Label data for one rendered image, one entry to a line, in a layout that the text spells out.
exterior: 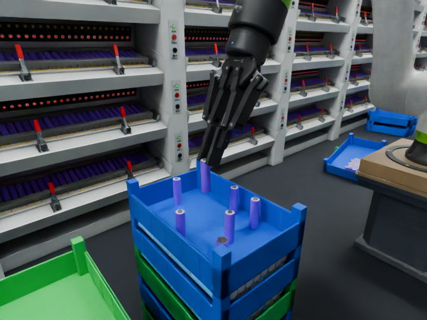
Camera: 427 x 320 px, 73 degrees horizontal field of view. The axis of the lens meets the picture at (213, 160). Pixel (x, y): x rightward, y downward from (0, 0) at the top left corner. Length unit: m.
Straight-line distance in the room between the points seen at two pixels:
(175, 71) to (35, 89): 0.46
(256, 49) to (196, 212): 0.35
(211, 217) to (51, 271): 0.32
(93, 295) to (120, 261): 0.45
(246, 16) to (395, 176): 0.65
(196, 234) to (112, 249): 0.58
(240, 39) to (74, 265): 0.52
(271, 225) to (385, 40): 0.64
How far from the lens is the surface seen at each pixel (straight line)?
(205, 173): 0.53
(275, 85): 1.61
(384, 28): 0.99
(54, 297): 0.64
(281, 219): 0.58
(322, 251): 1.10
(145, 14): 1.07
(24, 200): 1.09
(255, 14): 0.52
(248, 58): 0.52
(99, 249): 1.12
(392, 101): 1.05
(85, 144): 1.01
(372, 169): 0.99
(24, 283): 0.65
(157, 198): 0.68
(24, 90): 0.94
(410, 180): 0.96
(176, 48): 1.11
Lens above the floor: 0.66
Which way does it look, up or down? 22 degrees down
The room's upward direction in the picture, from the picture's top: straight up
